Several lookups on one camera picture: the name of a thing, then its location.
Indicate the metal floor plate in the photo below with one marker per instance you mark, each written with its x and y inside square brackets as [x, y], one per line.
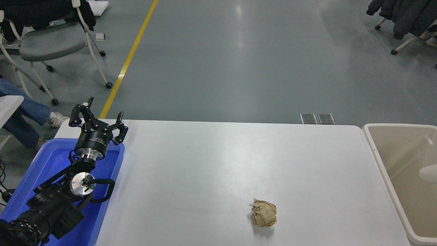
[326, 118]
[308, 118]

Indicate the small white floor box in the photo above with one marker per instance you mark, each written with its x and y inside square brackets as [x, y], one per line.
[100, 36]

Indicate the small white side table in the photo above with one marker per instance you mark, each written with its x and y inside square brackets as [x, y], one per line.
[8, 104]

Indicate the white flat board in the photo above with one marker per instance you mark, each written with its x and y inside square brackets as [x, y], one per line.
[99, 6]

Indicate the crumpled tan paper ball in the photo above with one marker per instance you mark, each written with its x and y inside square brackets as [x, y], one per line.
[263, 214]

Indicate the grey seat white frame chair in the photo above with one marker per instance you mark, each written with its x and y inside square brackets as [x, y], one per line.
[51, 41]

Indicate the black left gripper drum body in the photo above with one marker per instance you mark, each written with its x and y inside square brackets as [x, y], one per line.
[94, 138]

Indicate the white paper cup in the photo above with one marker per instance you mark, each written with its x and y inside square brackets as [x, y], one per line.
[430, 174]

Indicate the black jacket on chair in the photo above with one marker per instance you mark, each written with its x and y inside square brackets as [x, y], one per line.
[37, 10]

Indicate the dark coats on chair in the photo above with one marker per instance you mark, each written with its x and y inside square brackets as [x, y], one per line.
[406, 15]

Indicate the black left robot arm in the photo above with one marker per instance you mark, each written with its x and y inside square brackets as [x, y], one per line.
[51, 208]

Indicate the white frame wheeled chair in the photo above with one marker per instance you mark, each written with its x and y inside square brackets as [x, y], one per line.
[404, 43]

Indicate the blue plastic tray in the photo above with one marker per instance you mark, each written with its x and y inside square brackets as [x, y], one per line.
[44, 164]

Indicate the large pale plastic bin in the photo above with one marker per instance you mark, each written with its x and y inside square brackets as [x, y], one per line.
[406, 153]

